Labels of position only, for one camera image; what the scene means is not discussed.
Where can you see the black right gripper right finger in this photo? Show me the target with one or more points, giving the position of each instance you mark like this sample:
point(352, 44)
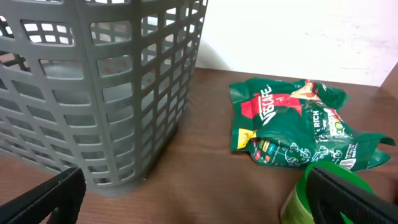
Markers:
point(331, 198)

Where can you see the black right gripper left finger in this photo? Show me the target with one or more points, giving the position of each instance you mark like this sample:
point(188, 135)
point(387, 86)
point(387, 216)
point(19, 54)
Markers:
point(58, 200)

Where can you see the green lidded spice jar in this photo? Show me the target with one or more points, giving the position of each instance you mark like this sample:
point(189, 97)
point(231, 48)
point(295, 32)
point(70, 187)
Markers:
point(296, 208)

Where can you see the grey plastic lattice basket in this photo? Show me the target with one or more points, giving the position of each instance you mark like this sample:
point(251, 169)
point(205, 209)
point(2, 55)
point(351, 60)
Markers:
point(99, 85)

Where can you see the green Nescafe coffee bag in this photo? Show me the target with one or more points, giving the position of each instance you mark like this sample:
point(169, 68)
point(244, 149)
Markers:
point(294, 124)

